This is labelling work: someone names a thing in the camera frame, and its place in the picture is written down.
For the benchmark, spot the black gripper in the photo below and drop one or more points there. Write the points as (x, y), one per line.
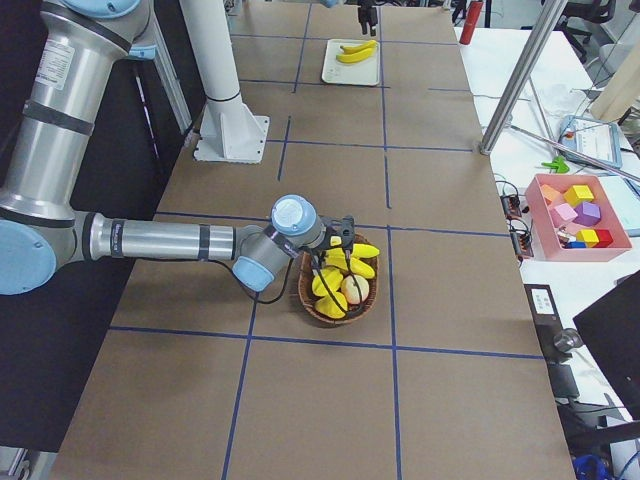
(317, 256)
(368, 15)

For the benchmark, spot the yellow banana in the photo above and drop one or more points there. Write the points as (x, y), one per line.
(361, 56)
(352, 49)
(355, 266)
(359, 250)

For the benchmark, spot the white rectangular plate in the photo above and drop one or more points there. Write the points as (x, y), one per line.
(366, 73)

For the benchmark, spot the yellow starfruit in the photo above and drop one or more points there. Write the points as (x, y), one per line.
(326, 280)

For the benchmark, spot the circuit board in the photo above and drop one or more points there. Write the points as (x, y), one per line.
(511, 206)

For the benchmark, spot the orange cube block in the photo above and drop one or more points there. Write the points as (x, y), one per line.
(550, 195)

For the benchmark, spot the pink plastic box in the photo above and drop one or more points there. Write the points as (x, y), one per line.
(574, 242)

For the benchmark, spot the pink cube block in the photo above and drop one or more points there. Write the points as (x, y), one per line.
(562, 215)

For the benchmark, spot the green plastic clip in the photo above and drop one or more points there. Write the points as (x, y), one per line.
(557, 165)

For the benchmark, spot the yellow cube block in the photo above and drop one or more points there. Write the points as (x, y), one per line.
(577, 194)

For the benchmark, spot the purple cube block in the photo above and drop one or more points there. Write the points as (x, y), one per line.
(589, 214)

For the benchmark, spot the blue teach pendant tablet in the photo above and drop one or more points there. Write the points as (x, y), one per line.
(593, 138)

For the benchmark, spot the red cube block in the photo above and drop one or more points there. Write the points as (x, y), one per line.
(603, 238)

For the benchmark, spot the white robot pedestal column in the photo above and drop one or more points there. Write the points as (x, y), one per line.
(229, 131)

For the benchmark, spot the silver aluminium frame post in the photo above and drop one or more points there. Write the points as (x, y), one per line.
(539, 35)

